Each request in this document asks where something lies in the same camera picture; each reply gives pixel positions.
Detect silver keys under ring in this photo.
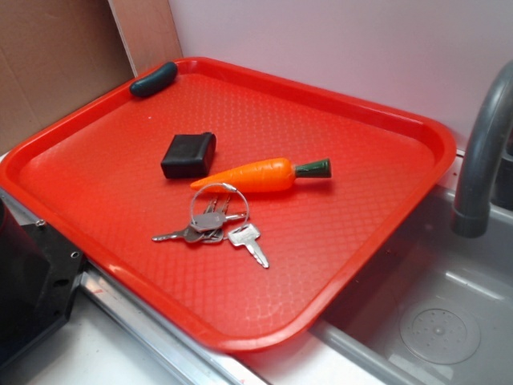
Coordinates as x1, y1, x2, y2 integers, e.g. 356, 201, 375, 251
193, 198, 248, 244

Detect grey toy faucet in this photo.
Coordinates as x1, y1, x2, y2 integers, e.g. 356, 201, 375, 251
450, 62, 512, 238

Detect grey toy sink basin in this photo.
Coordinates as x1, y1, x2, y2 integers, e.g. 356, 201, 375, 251
312, 188, 512, 384

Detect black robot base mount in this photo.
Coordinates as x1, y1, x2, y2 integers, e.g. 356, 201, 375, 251
1, 203, 85, 369

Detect dark green toy cucumber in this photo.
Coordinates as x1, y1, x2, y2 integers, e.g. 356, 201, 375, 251
129, 62, 178, 98

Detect orange toy carrot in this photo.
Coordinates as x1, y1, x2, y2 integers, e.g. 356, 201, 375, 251
190, 157, 332, 193

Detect silver key left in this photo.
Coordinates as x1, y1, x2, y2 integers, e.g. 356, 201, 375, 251
151, 225, 204, 243

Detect black rectangular block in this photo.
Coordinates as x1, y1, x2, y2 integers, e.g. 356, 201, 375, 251
160, 132, 217, 179

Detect silver key right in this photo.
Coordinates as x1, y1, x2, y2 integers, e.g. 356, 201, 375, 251
228, 223, 269, 269

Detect brown cardboard panel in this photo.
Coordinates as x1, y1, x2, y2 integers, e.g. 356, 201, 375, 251
1, 1, 182, 153

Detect silver key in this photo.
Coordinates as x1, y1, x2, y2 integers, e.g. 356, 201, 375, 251
151, 225, 204, 243
228, 223, 269, 269

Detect silver key ring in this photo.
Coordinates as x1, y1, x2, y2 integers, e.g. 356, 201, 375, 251
189, 182, 250, 229

